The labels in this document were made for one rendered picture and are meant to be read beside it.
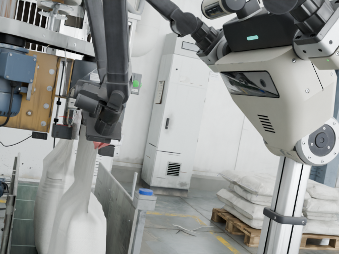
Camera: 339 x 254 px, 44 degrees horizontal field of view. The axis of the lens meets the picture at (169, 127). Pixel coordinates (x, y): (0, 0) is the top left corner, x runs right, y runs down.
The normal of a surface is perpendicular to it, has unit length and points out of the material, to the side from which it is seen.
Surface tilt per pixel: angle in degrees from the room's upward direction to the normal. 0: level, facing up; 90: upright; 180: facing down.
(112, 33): 121
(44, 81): 90
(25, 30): 90
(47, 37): 90
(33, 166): 91
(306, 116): 115
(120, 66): 111
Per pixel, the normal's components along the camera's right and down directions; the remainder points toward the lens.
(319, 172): -0.93, -0.15
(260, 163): 0.32, 0.11
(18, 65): 0.69, 0.16
